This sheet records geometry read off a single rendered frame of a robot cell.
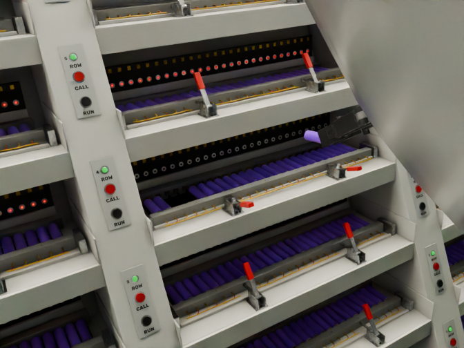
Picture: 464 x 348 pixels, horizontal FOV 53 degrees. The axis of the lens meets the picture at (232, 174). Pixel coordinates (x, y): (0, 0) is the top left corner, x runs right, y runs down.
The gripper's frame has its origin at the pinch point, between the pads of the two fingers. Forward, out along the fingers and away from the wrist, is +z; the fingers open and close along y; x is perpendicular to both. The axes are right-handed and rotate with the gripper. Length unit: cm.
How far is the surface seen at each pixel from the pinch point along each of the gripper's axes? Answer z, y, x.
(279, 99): 20.1, -3.9, -12.1
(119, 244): 19.8, 36.3, 6.6
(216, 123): 18.2, 12.5, -9.7
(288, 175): 24.7, -3.1, 3.5
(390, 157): 22.5, -29.7, 6.6
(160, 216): 24.1, 26.8, 3.9
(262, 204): 22.2, 6.4, 7.7
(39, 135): 23, 43, -16
